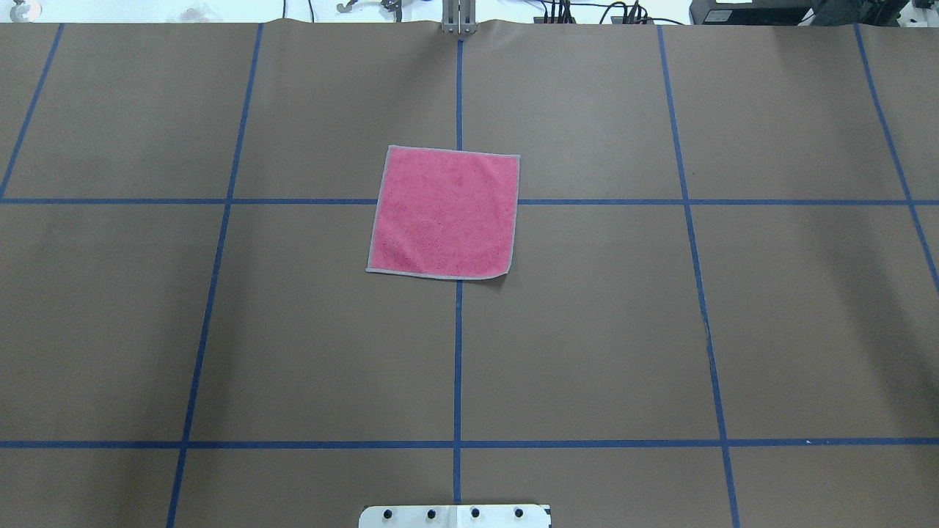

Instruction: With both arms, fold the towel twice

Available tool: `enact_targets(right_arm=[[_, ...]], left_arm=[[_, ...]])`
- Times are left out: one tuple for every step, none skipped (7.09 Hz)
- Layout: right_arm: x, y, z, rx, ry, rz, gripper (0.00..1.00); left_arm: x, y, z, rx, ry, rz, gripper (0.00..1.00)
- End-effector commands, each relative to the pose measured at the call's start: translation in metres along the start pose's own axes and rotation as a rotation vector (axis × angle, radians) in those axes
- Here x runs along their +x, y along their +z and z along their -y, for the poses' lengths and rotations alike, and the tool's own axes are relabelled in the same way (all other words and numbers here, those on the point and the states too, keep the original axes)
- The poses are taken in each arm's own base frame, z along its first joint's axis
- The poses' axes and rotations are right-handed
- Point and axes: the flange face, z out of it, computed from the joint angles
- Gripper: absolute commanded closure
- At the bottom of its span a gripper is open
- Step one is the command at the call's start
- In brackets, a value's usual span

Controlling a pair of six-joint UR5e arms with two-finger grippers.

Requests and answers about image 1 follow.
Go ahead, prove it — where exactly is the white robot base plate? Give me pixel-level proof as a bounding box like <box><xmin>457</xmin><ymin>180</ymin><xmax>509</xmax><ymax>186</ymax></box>
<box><xmin>358</xmin><ymin>504</ymin><xmax>552</xmax><ymax>527</ymax></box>

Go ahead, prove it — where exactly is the black power strip with cables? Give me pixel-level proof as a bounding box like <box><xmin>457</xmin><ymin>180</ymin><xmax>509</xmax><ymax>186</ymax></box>
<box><xmin>525</xmin><ymin>1</ymin><xmax>655</xmax><ymax>26</ymax></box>

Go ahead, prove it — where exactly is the black box on desk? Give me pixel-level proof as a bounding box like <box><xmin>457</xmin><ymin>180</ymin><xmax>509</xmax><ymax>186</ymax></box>
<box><xmin>688</xmin><ymin>1</ymin><xmax>813</xmax><ymax>26</ymax></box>

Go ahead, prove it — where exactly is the pink and grey towel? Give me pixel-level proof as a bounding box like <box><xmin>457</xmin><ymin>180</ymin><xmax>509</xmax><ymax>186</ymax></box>
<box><xmin>366</xmin><ymin>146</ymin><xmax>521</xmax><ymax>281</ymax></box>

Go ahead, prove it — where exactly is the aluminium camera post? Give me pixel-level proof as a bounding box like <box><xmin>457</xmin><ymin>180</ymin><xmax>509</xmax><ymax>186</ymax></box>
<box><xmin>442</xmin><ymin>0</ymin><xmax>478</xmax><ymax>34</ymax></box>

